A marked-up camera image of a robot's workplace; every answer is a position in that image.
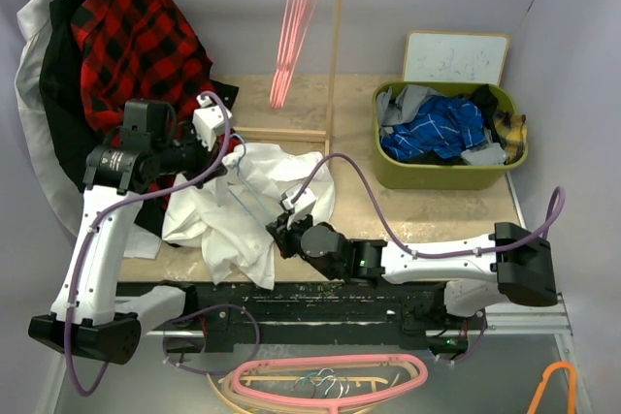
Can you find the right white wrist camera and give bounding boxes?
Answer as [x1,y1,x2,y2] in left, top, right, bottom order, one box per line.
[280,183,317,229]

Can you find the pink hangers on rack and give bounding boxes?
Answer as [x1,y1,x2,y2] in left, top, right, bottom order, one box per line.
[270,0,319,110]

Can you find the grey garment in basket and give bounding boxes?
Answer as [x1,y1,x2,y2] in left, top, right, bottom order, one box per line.
[376,84,442,136]

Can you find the orange hanger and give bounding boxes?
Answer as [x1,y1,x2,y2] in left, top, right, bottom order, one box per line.
[526,361,579,414]

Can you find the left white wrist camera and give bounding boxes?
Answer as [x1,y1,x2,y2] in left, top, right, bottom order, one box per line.
[192,93,232,149]

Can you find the small whiteboard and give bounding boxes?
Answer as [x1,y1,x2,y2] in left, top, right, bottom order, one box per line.
[402,30,510,85]

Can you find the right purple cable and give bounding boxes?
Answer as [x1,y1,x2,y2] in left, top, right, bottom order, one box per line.
[290,152,568,366]

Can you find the purple cable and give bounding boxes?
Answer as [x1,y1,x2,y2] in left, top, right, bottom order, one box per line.
[290,152,568,366]
[62,91,262,396]

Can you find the aluminium frame rail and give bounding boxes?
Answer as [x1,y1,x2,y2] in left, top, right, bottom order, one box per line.
[38,303,572,413]

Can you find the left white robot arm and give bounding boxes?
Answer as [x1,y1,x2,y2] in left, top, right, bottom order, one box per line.
[28,91,231,365]

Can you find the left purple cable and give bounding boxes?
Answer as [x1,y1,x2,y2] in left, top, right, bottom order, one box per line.
[62,91,262,396]

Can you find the light blue wire hanger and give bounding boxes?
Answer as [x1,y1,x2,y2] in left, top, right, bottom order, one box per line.
[224,134,281,226]

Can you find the grey white hanging shirt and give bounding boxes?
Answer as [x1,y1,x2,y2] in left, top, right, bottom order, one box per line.
[14,0,164,260]

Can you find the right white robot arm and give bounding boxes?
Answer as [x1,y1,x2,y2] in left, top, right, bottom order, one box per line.
[266,213,558,328]

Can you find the olive green laundry basket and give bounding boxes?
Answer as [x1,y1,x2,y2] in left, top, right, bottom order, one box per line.
[372,81,528,190]

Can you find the blue checked shirt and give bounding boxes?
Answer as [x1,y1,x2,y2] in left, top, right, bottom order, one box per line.
[379,96,486,162]

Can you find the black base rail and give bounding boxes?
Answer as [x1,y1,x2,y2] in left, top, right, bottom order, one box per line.
[140,280,472,355]

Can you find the black hanging shirt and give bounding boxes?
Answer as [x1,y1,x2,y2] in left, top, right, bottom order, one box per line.
[39,0,239,233]

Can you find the large pink hanger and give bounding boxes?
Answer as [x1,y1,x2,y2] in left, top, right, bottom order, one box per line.
[220,354,428,413]

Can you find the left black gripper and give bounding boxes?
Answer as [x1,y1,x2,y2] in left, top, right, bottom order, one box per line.
[152,122,227,189]

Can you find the black garment in basket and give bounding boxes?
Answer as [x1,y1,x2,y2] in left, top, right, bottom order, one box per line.
[411,84,507,166]

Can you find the red black plaid shirt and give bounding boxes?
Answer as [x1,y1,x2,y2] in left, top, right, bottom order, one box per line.
[70,0,239,161]

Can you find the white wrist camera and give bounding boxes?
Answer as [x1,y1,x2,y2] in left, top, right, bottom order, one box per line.
[192,93,232,149]
[280,183,317,229]

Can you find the yellow black plaid garment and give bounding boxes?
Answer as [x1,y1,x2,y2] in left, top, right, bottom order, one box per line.
[492,110,528,165]

